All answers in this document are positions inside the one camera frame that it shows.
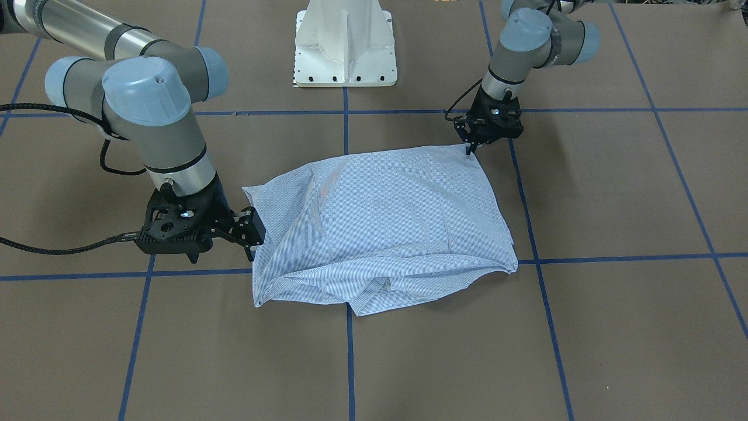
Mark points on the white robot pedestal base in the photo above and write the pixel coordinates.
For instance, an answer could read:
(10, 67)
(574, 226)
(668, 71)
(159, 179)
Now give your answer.
(344, 44)

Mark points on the light blue striped shirt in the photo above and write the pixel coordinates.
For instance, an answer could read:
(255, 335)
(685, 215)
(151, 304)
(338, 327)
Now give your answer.
(379, 231)

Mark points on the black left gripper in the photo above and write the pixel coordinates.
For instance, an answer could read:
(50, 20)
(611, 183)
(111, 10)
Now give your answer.
(474, 134)

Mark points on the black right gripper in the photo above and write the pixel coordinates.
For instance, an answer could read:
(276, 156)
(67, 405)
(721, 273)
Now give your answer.
(220, 204)

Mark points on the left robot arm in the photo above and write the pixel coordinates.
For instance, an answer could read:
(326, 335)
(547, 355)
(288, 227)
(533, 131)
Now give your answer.
(535, 35)

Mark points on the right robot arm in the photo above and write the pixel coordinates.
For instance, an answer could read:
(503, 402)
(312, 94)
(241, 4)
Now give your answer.
(139, 88)

